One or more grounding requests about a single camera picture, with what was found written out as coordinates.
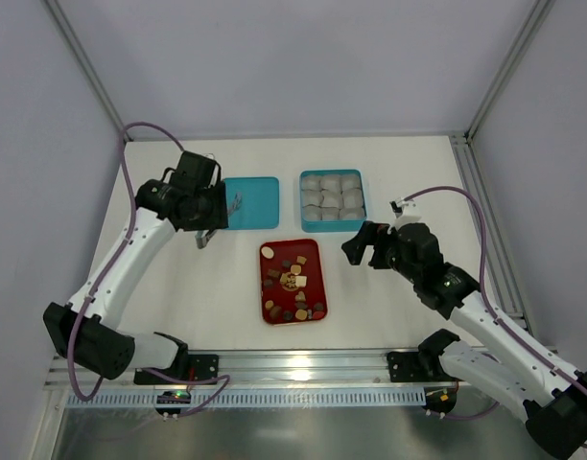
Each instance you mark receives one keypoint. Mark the teal square tin box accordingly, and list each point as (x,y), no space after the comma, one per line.
(331,226)

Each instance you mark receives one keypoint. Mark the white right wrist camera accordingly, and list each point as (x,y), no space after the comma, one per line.
(405,212)

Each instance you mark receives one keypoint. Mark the teal tin lid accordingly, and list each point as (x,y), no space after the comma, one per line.
(253,203)

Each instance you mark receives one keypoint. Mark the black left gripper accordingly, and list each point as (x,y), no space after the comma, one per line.
(219,206)

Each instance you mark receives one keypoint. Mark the tan round fluted chocolate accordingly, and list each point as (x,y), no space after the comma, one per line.
(301,314)

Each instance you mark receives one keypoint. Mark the silver metal tongs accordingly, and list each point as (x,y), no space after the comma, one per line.
(203,237)

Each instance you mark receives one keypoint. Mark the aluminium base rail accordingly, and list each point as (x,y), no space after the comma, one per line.
(314,366)

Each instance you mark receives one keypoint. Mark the red rectangular tray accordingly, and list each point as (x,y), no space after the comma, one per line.
(283,294)

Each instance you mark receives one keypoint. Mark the grey slotted cable duct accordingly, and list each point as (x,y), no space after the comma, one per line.
(240,397)

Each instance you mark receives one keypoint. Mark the white oval chocolate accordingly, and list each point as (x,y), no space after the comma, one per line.
(267,252)

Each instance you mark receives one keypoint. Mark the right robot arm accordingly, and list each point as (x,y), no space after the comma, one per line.
(544,391)

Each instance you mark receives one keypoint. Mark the white paper cup liner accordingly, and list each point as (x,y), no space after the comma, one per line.
(350,181)
(311,182)
(330,214)
(311,198)
(331,182)
(353,198)
(356,213)
(312,213)
(331,199)

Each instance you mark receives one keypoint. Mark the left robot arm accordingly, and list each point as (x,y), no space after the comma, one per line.
(86,331)

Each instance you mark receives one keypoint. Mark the white square chocolate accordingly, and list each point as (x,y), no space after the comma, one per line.
(300,280)

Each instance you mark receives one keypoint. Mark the brown trapezoid chocolate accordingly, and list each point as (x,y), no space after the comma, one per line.
(275,312)

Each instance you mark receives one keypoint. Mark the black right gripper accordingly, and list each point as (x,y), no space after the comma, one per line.
(377,246)

